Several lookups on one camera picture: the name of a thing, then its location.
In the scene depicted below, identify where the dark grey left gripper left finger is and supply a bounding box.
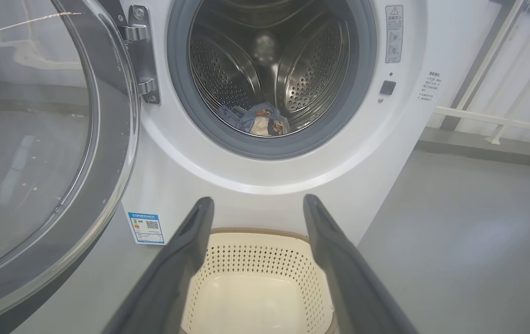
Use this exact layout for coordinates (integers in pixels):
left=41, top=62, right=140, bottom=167
left=102, top=196, right=215, bottom=334

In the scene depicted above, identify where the white front-load washing machine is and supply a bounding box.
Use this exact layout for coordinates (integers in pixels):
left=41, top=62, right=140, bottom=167
left=93, top=0, right=503, bottom=246

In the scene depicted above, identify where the cream perforated laundry basket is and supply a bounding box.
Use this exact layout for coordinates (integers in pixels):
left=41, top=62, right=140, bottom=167
left=179, top=227, right=338, bottom=334

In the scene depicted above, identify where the perforated steel washer drum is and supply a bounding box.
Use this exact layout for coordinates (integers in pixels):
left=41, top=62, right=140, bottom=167
left=188, top=0, right=352, bottom=138

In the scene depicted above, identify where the black round glass washer door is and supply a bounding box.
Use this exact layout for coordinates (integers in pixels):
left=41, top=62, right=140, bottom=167
left=0, top=0, right=141, bottom=334

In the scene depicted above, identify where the white cloth garment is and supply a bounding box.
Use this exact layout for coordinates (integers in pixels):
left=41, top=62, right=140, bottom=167
left=250, top=116, right=271, bottom=136

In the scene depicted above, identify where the blue bear-print garment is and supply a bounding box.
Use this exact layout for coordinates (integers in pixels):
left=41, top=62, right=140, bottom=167
left=216, top=102, right=291, bottom=137

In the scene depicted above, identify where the grey rubber door gasket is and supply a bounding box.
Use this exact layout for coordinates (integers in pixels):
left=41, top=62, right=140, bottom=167
left=166, top=0, right=378, bottom=161

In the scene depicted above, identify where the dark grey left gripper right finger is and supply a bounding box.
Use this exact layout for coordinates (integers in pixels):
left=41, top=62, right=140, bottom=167
left=303, top=193, right=419, bottom=334

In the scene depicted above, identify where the white metal railing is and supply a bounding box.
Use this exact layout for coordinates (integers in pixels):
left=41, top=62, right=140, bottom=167
left=434, top=0, right=530, bottom=145

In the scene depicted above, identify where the blue energy label sticker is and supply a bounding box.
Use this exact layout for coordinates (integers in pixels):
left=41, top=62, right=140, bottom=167
left=127, top=212, right=166, bottom=245

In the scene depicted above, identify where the grey warning sticker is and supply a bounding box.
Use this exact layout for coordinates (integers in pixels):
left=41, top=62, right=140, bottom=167
left=384, top=4, right=404, bottom=64

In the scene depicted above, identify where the silver metal door hinge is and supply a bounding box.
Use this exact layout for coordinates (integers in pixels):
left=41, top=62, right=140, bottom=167
left=123, top=4, right=162, bottom=105

